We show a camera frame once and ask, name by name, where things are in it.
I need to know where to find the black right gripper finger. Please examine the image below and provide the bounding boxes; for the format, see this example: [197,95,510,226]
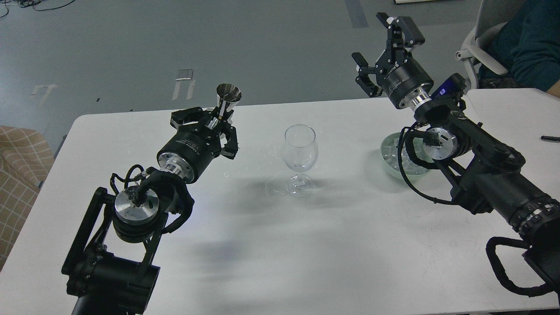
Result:
[376,12,425,66]
[351,52,383,98]

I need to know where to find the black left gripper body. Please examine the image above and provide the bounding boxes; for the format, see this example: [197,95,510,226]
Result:
[157,120,225,183]

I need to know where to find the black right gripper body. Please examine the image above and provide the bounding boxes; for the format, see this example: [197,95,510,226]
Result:
[376,52,434,110]

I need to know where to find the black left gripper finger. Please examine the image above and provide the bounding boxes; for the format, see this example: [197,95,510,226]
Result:
[171,107,213,132]
[219,123,238,159]

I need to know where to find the steel cocktail jigger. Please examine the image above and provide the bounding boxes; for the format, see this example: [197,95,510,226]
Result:
[205,83,242,130]

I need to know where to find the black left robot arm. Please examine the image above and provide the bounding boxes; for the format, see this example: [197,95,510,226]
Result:
[61,105,238,315]

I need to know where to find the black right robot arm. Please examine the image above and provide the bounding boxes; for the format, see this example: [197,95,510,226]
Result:
[352,12,560,297]

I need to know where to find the green bowl of ice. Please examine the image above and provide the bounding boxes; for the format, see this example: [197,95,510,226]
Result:
[380,132,433,181]

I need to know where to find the clear wine glass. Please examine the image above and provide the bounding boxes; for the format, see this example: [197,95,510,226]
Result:
[283,124,318,197]

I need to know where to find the person in teal sweater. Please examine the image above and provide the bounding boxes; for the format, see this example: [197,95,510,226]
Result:
[479,0,560,97]

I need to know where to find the black pen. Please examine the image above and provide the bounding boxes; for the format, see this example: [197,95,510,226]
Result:
[540,135,560,143]

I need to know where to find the black floor cables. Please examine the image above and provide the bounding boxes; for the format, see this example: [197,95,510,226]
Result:
[0,0,77,18]

